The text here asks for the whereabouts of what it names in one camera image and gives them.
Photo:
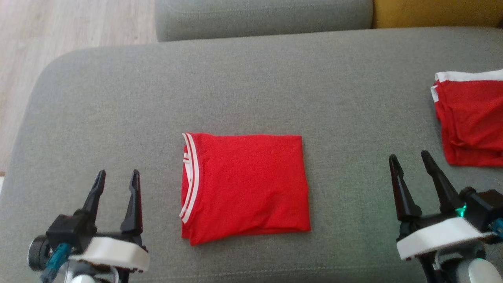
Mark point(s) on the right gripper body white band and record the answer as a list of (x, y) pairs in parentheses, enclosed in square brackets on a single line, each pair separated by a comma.
[(440, 236)]

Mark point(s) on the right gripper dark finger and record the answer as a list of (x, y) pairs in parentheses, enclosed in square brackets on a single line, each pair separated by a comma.
[(402, 192), (442, 184)]

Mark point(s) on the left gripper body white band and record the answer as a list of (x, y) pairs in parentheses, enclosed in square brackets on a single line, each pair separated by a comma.
[(114, 251)]

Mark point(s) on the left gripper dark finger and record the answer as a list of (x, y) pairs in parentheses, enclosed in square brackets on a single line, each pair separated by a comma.
[(94, 196), (133, 204)]

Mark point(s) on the red shorts white waistband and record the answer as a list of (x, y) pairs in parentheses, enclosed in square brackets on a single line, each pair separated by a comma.
[(471, 118)]

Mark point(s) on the red t-shirt striped collar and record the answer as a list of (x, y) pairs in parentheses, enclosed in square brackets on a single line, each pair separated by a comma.
[(247, 188)]

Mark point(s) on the grey sofa seat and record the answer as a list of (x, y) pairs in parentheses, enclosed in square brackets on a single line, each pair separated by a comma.
[(251, 86)]

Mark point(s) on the yellow cushion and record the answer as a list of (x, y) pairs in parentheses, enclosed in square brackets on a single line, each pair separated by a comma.
[(436, 11)]

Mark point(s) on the grey sofa back cushion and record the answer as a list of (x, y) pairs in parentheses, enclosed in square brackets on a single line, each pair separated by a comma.
[(263, 17)]

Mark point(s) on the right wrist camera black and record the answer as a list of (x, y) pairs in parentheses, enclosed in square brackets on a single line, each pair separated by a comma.
[(481, 206)]

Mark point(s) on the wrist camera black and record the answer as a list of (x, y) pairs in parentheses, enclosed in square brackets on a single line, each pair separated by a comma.
[(481, 206), (63, 236)]

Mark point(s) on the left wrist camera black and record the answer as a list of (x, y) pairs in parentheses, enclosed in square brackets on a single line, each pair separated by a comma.
[(63, 236)]

